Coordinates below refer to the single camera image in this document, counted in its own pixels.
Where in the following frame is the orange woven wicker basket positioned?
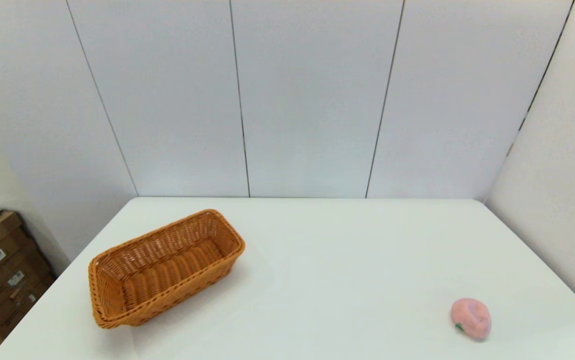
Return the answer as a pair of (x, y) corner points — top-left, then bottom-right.
(88, 209), (246, 329)

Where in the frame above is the pink toy peach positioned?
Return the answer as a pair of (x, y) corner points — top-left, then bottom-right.
(450, 298), (492, 342)

